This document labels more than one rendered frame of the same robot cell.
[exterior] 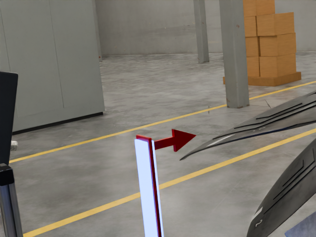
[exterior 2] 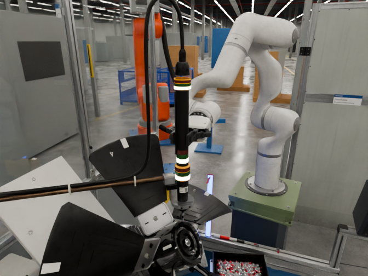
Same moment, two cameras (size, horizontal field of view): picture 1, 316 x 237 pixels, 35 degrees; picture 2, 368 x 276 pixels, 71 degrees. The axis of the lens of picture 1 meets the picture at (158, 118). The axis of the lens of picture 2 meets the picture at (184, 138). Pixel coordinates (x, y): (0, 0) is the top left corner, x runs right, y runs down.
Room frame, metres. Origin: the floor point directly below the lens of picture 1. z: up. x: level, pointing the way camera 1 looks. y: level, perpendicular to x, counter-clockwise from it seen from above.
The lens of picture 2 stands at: (1.18, -0.68, 1.73)
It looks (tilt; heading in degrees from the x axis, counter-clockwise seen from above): 21 degrees down; 142
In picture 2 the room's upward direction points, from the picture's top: straight up
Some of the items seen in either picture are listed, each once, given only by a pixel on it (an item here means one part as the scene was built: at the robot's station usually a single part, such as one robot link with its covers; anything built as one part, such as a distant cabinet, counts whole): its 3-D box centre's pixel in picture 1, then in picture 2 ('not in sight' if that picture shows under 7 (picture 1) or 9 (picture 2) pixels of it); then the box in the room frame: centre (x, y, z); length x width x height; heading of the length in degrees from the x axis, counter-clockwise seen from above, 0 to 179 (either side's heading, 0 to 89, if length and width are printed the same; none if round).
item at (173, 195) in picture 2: not in sight; (179, 188); (0.65, -0.29, 1.32); 0.09 x 0.07 x 0.10; 67
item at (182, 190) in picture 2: not in sight; (182, 138); (0.66, -0.28, 1.48); 0.04 x 0.04 x 0.46
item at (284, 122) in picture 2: not in sight; (277, 132); (0.53, 0.41, 1.31); 0.19 x 0.12 x 0.24; 4
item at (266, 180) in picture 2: not in sight; (267, 169); (0.50, 0.41, 1.10); 0.19 x 0.19 x 0.18
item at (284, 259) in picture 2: not in sight; (229, 246); (0.55, 0.08, 0.82); 0.90 x 0.04 x 0.08; 32
